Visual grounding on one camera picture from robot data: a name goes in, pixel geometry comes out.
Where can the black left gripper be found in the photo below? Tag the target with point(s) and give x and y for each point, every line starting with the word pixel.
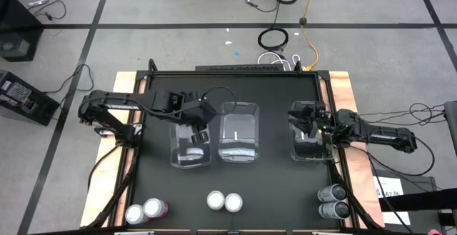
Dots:
pixel 200 113

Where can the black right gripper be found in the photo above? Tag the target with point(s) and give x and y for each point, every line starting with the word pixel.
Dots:
pixel 323 120

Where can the clear plastic bin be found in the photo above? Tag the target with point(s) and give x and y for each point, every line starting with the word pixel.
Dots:
pixel 307 153
pixel 239 120
pixel 185 161

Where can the orange and silver soda can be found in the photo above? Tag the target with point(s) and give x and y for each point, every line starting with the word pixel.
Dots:
pixel 233 202
pixel 215 200

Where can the grey bottle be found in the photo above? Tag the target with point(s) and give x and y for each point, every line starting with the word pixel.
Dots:
pixel 332 210
pixel 330 193

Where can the pink bottle white cap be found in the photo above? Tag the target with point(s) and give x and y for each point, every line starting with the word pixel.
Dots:
pixel 153 207

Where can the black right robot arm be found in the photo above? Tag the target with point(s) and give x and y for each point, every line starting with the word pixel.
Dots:
pixel 385 135

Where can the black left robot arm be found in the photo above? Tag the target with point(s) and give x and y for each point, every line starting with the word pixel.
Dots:
pixel 107 101

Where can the black power strip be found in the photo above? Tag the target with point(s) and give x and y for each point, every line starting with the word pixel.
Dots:
pixel 239 68

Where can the wooden table board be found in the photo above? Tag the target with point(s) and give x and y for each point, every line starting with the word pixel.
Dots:
pixel 123 81

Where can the black floor plug dome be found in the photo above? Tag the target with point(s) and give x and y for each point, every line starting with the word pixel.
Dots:
pixel 303 21

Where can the white printed paper sheet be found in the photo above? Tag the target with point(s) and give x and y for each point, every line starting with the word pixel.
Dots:
pixel 387 185

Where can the dark grey box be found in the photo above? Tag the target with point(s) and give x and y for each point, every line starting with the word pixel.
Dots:
pixel 421 181

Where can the black bar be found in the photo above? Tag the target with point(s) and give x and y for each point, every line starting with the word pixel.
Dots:
pixel 421 200

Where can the black computer box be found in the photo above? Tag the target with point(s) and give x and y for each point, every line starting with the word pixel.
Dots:
pixel 32 103

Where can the pink object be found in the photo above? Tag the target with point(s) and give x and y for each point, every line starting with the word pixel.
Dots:
pixel 435 232

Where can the black cabinet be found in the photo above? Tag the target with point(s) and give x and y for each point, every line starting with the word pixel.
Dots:
pixel 14 17

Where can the black table frame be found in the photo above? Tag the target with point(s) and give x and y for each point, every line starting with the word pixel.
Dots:
pixel 232 73

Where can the silver metal bracket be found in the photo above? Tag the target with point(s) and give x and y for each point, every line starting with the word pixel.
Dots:
pixel 326 233
pixel 135 233

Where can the grey post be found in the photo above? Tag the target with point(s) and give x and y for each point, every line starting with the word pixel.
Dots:
pixel 451 128

